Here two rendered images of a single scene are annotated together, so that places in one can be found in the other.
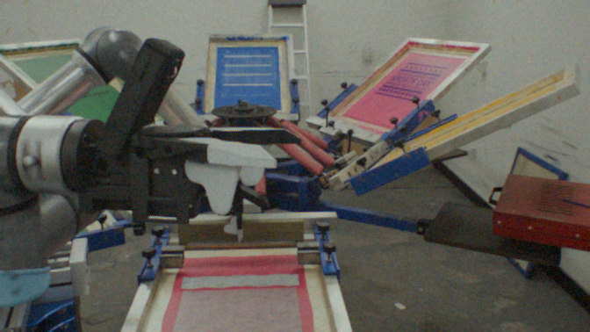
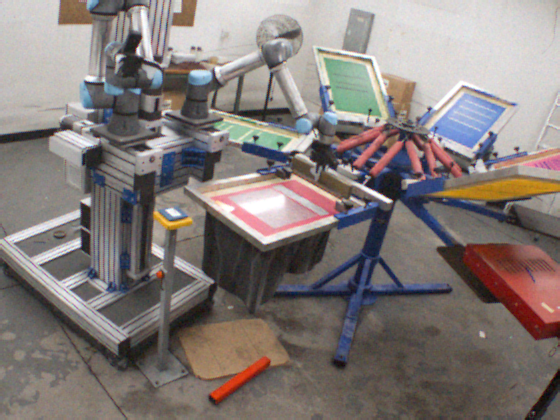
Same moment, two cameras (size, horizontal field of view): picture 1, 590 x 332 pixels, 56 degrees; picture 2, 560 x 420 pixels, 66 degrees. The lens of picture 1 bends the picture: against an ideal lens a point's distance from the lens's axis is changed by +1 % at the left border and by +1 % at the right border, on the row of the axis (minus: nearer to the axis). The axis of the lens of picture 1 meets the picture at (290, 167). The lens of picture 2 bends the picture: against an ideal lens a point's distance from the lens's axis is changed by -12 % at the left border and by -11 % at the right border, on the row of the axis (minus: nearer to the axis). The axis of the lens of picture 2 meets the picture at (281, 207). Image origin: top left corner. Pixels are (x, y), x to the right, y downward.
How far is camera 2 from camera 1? 1.40 m
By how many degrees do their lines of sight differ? 41
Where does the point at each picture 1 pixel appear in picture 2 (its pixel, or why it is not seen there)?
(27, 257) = (112, 82)
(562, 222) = (492, 269)
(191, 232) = (297, 164)
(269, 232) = (332, 183)
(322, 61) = not seen: outside the picture
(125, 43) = (270, 46)
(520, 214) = (477, 253)
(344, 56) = not seen: outside the picture
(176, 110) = (283, 85)
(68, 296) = (204, 149)
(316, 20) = not seen: outside the picture
